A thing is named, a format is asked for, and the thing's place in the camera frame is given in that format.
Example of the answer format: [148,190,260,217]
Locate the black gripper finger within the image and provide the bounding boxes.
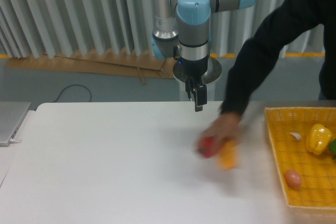
[195,84,207,112]
[185,79,196,101]

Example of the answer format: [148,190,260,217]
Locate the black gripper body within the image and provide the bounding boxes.
[173,45,209,82]

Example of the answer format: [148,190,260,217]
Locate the red bell pepper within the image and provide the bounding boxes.
[196,136,224,158]

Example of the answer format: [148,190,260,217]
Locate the long orange baguette bread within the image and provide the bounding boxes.
[217,140,238,170]

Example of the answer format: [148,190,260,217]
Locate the brown egg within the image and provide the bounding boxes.
[284,169,302,188]

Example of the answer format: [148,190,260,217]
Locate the yellow bell pepper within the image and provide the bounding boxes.
[306,124,332,155]

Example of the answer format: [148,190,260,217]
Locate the green bell pepper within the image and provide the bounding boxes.
[329,139,336,159]

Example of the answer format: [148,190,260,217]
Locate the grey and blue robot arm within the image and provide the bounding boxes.
[151,0,256,112]

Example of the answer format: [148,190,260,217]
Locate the black sleeved right forearm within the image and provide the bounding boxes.
[221,0,335,115]

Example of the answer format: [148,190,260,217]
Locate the yellow woven basket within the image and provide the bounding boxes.
[264,107,335,212]

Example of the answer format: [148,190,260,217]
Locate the person's right hand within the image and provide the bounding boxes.
[201,112,241,148]

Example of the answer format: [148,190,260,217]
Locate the brown cardboard sheet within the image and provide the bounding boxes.
[1,48,175,84]

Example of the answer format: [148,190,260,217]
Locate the white paper tag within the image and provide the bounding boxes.
[289,132,302,142]

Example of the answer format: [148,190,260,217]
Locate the grey pleated curtain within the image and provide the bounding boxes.
[1,0,335,60]

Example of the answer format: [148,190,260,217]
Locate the silver laptop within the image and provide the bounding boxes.
[1,101,30,147]

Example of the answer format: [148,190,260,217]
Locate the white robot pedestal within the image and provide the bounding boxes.
[173,57,222,101]

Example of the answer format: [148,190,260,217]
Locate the black cable on floor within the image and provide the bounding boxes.
[52,84,92,103]

